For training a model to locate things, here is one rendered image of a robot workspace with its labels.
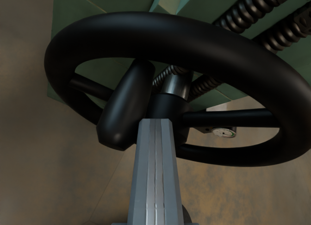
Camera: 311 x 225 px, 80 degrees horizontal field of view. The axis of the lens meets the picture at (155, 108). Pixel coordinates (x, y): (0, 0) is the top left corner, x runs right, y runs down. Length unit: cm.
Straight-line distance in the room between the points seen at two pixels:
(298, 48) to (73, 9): 36
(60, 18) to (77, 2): 7
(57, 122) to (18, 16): 55
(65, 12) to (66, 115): 65
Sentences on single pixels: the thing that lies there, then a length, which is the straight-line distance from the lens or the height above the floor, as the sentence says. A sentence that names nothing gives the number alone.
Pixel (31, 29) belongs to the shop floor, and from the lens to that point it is 118.
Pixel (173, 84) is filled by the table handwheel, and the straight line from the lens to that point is 24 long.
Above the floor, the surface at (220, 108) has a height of 62.
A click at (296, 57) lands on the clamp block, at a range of 25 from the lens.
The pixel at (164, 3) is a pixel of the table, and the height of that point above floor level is 87.
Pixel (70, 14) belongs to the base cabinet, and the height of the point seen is 65.
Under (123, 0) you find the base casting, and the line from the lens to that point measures 35.
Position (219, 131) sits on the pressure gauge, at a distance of 53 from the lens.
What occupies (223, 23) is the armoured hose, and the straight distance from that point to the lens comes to 19.
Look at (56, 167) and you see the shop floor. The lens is 100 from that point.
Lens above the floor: 100
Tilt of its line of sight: 57 degrees down
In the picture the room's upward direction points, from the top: 67 degrees clockwise
